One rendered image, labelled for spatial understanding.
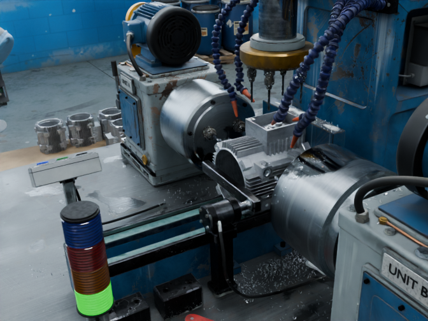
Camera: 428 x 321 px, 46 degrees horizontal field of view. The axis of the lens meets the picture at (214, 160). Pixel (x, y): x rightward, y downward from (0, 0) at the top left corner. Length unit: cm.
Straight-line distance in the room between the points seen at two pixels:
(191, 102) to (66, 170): 40
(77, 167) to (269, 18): 60
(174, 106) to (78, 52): 535
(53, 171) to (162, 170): 49
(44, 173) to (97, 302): 52
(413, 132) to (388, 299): 26
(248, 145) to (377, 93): 33
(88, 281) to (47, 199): 93
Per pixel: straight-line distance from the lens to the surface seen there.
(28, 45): 666
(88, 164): 134
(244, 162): 121
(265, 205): 127
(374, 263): 88
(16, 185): 189
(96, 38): 686
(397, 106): 132
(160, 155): 169
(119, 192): 172
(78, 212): 80
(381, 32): 125
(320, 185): 102
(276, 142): 127
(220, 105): 146
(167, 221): 131
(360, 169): 103
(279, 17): 120
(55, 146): 375
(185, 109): 146
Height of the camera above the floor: 162
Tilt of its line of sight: 26 degrees down
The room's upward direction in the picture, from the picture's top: 2 degrees counter-clockwise
